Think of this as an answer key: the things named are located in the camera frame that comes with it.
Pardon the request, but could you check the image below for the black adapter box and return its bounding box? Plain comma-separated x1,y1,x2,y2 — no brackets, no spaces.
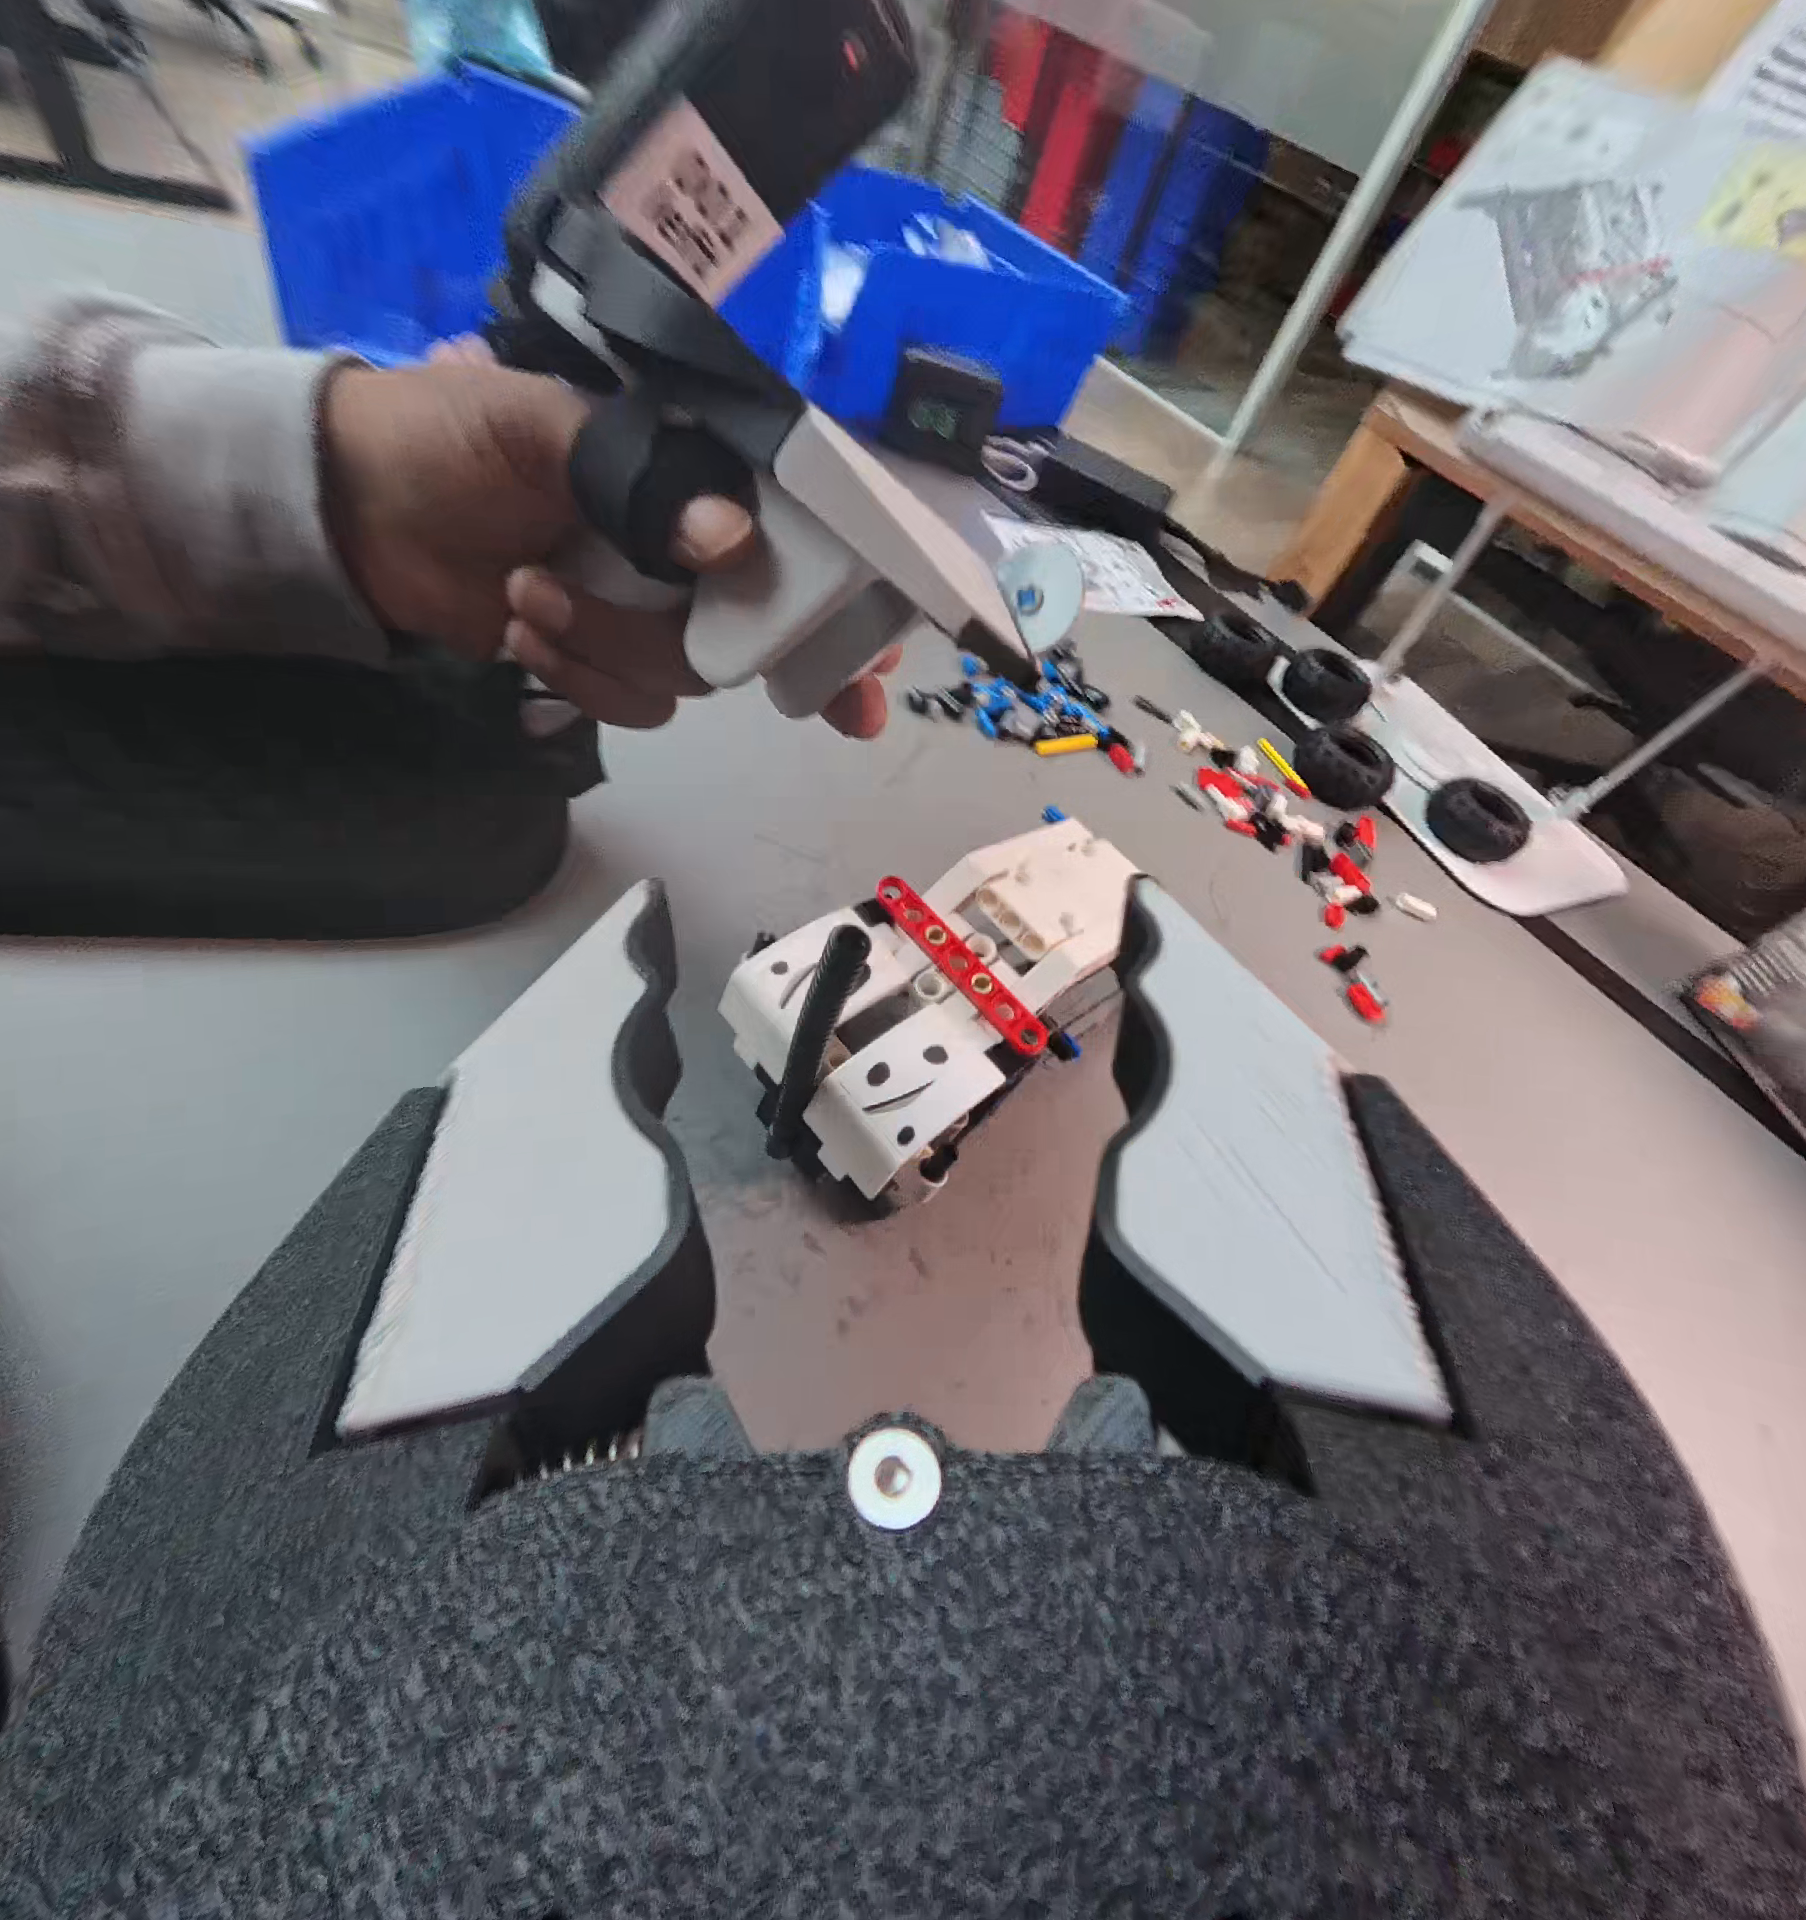
1038,435,1176,517

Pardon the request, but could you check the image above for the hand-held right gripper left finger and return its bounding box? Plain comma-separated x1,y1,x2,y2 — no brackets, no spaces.
334,879,720,1442

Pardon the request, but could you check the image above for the black toy tyre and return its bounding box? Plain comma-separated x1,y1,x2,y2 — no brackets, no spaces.
1188,607,1287,693
1293,723,1397,812
1277,648,1374,726
1426,778,1532,864

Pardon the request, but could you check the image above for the person's left hand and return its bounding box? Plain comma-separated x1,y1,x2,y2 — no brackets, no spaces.
319,336,904,741

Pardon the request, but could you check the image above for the pile of blue black pins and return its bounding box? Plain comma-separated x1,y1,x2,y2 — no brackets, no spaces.
908,650,1144,773

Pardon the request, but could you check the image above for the printed toy truck box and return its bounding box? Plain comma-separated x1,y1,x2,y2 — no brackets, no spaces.
1683,883,1806,1203

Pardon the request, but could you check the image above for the blue plastic bin with tag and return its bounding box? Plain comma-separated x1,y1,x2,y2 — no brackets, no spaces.
244,60,591,368

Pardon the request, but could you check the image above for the pile of red white parts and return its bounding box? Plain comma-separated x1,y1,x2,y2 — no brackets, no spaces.
1135,697,1444,1029

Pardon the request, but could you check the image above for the wooden background table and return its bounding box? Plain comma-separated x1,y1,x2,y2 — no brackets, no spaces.
0,0,237,212

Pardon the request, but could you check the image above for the white black toy truck chassis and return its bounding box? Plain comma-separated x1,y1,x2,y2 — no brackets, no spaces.
717,817,1152,1218

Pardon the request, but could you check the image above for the shelf of coloured bins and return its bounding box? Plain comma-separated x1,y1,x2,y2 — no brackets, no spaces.
977,5,1271,354

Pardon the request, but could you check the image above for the grey desk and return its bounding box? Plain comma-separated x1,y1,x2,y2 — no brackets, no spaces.
0,165,1806,1920

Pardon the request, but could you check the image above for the grey round toy disc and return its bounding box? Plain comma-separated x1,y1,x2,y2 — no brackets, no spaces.
992,540,1083,653

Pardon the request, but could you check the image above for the black power bank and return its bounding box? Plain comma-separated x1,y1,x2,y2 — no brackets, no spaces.
882,347,1007,475

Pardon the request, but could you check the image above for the printed task sheet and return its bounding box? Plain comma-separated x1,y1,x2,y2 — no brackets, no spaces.
1698,0,1806,152

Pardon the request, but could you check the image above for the open instruction booklet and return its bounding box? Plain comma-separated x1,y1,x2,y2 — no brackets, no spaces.
1337,60,1806,497

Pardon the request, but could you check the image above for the white book stand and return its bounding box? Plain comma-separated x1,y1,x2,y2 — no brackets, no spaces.
1366,406,1806,919

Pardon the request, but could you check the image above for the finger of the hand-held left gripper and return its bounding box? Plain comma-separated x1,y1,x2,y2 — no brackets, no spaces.
772,406,1050,680

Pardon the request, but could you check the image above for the white sticker sheet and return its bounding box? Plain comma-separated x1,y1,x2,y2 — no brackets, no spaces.
977,509,1204,620

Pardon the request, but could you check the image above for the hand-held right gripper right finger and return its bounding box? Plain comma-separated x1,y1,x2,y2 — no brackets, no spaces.
1077,877,1455,1450

